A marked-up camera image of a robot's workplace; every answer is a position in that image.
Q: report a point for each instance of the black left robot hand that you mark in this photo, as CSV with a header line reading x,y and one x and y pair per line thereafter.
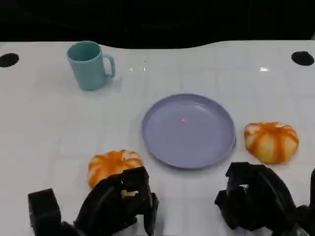
x,y
110,204

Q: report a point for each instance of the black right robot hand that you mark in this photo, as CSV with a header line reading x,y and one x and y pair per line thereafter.
x,y
265,196

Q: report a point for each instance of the orange white toy bread roll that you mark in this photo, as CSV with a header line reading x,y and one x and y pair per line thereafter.
x,y
270,142
110,162

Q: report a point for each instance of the lilac plate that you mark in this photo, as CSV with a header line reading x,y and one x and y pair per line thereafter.
x,y
189,142

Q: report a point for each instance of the pale green mug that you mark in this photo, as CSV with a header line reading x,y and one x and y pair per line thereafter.
x,y
86,71

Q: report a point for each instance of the black table grommet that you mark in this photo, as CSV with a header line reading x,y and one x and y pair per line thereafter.
x,y
8,60
302,58

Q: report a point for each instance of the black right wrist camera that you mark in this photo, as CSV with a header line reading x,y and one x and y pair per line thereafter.
x,y
312,186

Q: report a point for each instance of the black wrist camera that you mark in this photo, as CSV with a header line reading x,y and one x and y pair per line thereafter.
x,y
44,211
312,186

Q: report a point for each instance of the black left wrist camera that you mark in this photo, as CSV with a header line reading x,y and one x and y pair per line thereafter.
x,y
44,211

